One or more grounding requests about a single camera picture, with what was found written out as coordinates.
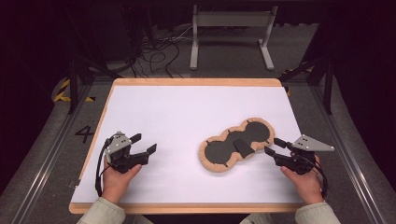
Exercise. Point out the beige plush double photo frame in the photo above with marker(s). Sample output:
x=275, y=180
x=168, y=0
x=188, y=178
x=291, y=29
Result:
x=218, y=152

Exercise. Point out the yellow black floor tape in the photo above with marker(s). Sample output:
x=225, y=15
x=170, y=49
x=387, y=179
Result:
x=63, y=90

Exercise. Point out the person's left hand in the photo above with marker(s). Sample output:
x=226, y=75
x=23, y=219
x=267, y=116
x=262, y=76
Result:
x=115, y=183

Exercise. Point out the person's right leg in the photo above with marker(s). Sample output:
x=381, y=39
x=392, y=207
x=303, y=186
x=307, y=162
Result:
x=253, y=219

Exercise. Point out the black tripod stand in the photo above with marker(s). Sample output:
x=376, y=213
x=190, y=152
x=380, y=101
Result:
x=73, y=84
x=327, y=81

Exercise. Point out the white table cover sheet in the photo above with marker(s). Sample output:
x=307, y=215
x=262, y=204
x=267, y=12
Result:
x=186, y=124

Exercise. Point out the aluminium floor rail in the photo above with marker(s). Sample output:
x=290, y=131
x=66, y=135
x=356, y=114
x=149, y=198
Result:
x=46, y=161
x=348, y=161

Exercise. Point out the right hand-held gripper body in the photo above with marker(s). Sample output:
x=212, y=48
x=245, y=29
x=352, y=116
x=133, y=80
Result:
x=306, y=144

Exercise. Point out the person's right hand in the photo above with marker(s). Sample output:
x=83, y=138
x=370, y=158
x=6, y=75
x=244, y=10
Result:
x=308, y=186

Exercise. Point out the grey metal stand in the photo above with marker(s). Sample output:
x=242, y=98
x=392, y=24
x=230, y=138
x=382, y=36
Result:
x=232, y=19

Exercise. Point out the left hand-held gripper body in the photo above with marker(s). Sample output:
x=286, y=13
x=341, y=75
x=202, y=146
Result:
x=120, y=157

